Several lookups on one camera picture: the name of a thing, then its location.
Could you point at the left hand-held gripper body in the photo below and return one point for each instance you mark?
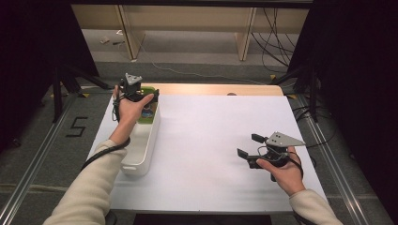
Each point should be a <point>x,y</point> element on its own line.
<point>133,79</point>

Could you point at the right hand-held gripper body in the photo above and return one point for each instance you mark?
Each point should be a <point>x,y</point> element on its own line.
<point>284,140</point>

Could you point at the green cartoon phone case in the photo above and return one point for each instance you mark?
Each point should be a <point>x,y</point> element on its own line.
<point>149,114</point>

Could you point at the white plastic bin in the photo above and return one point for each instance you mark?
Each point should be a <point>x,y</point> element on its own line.
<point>140,150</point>

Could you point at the person's left hand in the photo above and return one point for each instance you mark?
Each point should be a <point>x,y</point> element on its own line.
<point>130,112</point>

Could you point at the person's right hand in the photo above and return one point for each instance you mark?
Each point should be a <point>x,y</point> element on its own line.
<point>289,178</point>

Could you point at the small black floor object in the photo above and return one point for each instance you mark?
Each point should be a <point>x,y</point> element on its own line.
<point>118,42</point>

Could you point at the small white floor object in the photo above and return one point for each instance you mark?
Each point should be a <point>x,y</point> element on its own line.
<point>104,40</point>

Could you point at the white table sheet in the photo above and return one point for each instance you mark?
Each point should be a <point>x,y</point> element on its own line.
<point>203,184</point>

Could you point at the black metal stand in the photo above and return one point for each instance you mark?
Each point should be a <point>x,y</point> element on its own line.
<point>57,93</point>
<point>313,93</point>

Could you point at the beige wooden shelf unit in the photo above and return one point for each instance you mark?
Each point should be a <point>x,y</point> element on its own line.
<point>187,18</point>

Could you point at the black curtain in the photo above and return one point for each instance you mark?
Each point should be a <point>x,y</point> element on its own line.
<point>31,62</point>
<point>359,78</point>

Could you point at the aluminium floor rail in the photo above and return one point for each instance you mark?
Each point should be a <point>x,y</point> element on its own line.
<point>34,165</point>
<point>338,175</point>

